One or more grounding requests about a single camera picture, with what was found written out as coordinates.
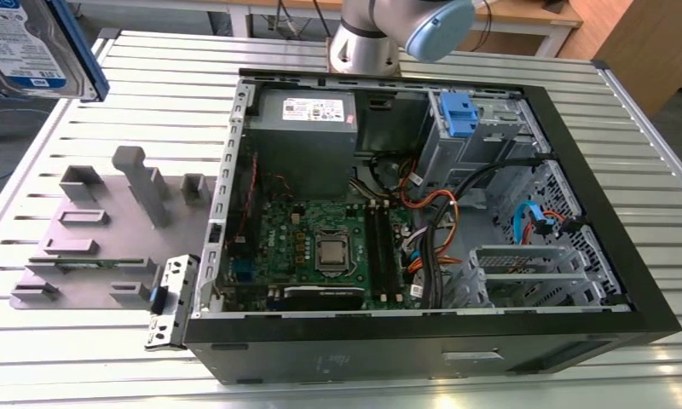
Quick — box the coloured power wire black plug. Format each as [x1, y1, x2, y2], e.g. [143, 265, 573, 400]
[544, 210, 591, 236]

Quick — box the hard disk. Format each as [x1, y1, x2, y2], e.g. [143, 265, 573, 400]
[0, 0, 111, 103]

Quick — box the metal disk bay cage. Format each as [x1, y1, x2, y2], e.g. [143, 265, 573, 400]
[464, 245, 626, 308]

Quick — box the silver CPU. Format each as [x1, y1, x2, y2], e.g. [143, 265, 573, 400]
[316, 240, 348, 263]

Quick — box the grey power supply unit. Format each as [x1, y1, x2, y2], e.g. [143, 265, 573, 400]
[246, 89, 358, 201]

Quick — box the black RAM slot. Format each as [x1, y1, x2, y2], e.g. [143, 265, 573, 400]
[380, 202, 405, 302]
[364, 202, 388, 302]

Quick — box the CPU socket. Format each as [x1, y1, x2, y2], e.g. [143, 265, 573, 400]
[310, 228, 357, 277]

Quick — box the green motherboard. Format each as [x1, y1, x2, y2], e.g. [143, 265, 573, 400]
[220, 199, 427, 308]

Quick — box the black graphics card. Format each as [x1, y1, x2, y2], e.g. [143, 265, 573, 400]
[265, 285, 368, 311]

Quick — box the grey optical drive cage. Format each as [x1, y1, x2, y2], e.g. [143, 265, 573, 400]
[417, 89, 553, 191]

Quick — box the blue drive bay latch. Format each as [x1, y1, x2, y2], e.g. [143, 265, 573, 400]
[440, 91, 481, 138]

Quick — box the black open PC case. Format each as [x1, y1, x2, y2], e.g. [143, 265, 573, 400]
[179, 67, 682, 387]

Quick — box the grey parts rack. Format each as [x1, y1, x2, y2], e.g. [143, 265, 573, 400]
[7, 146, 220, 313]

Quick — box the green RAM stick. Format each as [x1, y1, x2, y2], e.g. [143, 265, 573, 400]
[53, 260, 142, 270]

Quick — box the wooden desk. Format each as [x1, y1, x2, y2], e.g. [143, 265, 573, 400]
[471, 0, 584, 59]

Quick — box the orange wire bundle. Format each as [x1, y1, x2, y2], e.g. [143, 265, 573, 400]
[400, 189, 464, 274]

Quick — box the thick black cable bundle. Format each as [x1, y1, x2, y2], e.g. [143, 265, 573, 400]
[419, 156, 552, 310]

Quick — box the blue data wire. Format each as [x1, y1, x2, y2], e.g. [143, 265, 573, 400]
[509, 200, 564, 247]

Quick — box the blue and black bracket latch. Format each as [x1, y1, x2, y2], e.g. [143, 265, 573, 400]
[149, 285, 170, 315]

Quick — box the metal expansion slot bracket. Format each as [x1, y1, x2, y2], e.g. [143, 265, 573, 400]
[142, 253, 201, 353]

